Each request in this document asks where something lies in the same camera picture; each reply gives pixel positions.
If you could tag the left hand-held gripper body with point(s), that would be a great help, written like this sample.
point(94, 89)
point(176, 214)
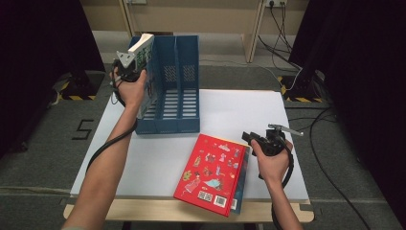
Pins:
point(126, 60)

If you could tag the black curtain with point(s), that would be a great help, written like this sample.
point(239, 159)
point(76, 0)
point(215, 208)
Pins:
point(38, 64)
point(367, 96)

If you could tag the white wall socket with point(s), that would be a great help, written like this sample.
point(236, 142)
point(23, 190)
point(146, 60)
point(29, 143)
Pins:
point(276, 2)
point(136, 1)

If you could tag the blue plastic file rack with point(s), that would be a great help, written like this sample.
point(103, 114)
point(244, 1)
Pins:
point(178, 105)

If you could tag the person's right hand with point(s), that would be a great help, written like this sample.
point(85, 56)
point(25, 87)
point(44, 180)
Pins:
point(273, 167)

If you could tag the hazard-striped stand base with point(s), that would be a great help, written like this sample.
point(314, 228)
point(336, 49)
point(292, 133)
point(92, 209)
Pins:
point(86, 84)
point(301, 89)

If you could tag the light wooden table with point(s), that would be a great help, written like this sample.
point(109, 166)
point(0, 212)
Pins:
point(143, 211)

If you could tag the person's left hand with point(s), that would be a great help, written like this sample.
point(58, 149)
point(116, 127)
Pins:
point(132, 92)

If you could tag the white paperback book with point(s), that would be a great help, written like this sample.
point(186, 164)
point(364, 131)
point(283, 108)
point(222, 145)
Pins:
point(143, 43)

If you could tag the dark blue illustrated paperback book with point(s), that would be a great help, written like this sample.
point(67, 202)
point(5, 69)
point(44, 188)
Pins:
point(243, 179)

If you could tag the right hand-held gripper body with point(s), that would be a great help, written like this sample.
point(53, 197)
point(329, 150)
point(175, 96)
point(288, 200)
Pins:
point(271, 145)

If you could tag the red hardcover book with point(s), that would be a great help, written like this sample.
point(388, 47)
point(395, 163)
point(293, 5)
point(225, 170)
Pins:
point(207, 172)

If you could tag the beige wooden desk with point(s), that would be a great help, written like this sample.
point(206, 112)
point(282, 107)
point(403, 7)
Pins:
point(191, 16)

